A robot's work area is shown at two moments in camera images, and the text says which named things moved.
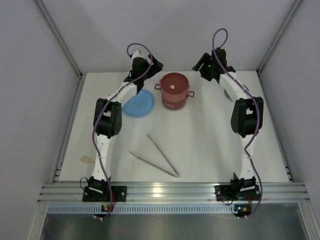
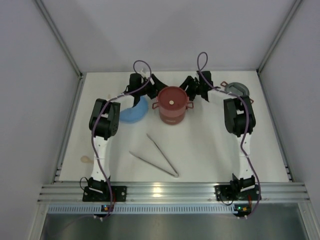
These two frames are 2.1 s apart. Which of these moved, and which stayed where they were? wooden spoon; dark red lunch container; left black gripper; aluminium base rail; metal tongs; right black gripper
Moved: dark red lunch container; left black gripper; right black gripper
Stayed: metal tongs; wooden spoon; aluminium base rail
